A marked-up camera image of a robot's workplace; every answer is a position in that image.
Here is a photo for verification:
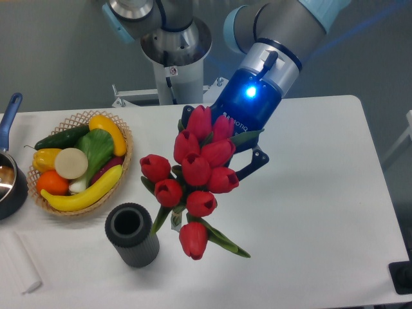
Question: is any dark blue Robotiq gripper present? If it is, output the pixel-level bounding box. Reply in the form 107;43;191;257
180;69;282;181

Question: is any red tulip bouquet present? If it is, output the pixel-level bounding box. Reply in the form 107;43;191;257
140;106;261;260

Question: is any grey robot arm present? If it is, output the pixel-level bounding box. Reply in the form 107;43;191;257
102;1;348;179

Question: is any dark red chili pepper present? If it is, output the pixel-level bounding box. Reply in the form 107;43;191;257
89;156;124;185

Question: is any green bok choy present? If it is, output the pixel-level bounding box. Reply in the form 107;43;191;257
69;129;114;195

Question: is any yellow squash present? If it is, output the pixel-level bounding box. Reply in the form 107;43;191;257
89;115;127;156

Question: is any dark grey ribbed vase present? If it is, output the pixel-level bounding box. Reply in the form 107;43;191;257
105;203;160;268

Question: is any beige round onion slice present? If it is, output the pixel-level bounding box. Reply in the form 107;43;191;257
54;148;88;180

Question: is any green cucumber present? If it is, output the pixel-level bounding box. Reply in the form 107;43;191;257
24;125;89;151

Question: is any yellow banana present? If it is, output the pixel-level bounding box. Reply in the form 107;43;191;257
41;165;123;212

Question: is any orange fruit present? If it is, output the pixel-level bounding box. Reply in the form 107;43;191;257
36;171;69;196

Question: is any yellow bell pepper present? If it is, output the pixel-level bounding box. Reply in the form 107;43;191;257
32;148;62;173

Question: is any black device at table edge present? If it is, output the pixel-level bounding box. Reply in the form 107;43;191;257
388;261;411;295

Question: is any white folded cloth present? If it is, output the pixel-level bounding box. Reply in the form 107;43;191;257
2;232;42;294

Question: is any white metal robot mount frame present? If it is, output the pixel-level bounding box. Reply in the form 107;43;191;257
111;77;229;108

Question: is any white frame at right edge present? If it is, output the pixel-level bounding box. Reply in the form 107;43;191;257
381;110;411;171

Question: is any blue handled saucepan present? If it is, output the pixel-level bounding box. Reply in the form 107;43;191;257
1;93;28;220

